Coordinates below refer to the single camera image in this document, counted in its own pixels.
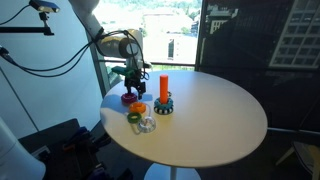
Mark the orange toy ring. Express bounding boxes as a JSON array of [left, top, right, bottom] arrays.
[[128, 101, 147, 114]]

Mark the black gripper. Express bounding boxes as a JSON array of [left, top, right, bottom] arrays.
[[123, 68, 148, 100]]

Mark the white chair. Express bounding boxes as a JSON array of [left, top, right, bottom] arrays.
[[275, 139, 320, 180]]

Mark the blue clamp handle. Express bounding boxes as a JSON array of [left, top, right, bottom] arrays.
[[65, 126, 90, 145]]

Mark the dark window rail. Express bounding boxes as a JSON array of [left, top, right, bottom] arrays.
[[103, 58, 196, 67]]

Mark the grey window frame post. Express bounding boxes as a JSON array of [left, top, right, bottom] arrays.
[[77, 0, 111, 98]]

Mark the white rounded plastic housing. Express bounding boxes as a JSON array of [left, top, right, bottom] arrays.
[[0, 116, 47, 180]]

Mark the black camera cable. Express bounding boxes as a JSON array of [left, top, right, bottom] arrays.
[[0, 3, 32, 27]]

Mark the grey and blue stereo camera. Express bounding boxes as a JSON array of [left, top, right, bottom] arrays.
[[29, 0, 61, 14]]

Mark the green toy ring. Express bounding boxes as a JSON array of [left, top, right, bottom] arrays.
[[126, 111, 143, 124]]

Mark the orange stacking peg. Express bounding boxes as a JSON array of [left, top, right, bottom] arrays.
[[159, 73, 170, 105]]

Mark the black equipment cart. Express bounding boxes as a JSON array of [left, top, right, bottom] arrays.
[[18, 118, 134, 180]]

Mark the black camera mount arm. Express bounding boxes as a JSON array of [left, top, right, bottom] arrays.
[[0, 11, 55, 37]]

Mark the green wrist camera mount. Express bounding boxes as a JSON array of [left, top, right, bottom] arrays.
[[111, 65, 137, 77]]

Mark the black and white gear base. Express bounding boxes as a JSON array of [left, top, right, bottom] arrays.
[[153, 106, 174, 116]]

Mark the teal toy ring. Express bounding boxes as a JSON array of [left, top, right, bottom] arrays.
[[153, 96, 174, 113]]

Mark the clear toy ring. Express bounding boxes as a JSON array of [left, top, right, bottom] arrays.
[[137, 115, 157, 134]]

